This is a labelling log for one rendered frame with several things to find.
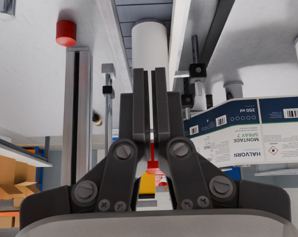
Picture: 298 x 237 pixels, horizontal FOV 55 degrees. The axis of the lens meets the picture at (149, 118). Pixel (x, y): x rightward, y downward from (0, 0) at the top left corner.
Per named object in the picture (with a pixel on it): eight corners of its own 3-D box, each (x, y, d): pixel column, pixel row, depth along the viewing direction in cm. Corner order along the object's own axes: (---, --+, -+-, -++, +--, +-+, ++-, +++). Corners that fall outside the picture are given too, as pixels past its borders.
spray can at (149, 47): (167, 35, 44) (174, 170, 39) (133, 38, 44) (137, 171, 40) (166, 16, 39) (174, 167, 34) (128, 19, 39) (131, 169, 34)
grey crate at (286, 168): (291, 151, 276) (294, 174, 270) (250, 152, 274) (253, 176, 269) (332, 141, 218) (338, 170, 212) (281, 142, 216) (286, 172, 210)
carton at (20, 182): (41, 163, 326) (38, 196, 317) (1, 164, 325) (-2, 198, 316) (24, 159, 282) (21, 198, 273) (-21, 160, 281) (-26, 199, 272)
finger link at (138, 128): (83, 223, 13) (95, 105, 17) (152, 220, 13) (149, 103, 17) (63, 200, 10) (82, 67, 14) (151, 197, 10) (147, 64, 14)
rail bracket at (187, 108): (190, 75, 73) (193, 120, 70) (165, 75, 73) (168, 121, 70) (192, 69, 69) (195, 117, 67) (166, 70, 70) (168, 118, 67)
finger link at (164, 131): (156, 220, 13) (152, 103, 17) (226, 218, 13) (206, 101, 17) (155, 197, 10) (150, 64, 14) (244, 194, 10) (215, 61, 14)
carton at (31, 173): (45, 166, 366) (43, 196, 357) (9, 167, 363) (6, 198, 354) (35, 163, 328) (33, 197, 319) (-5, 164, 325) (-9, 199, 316)
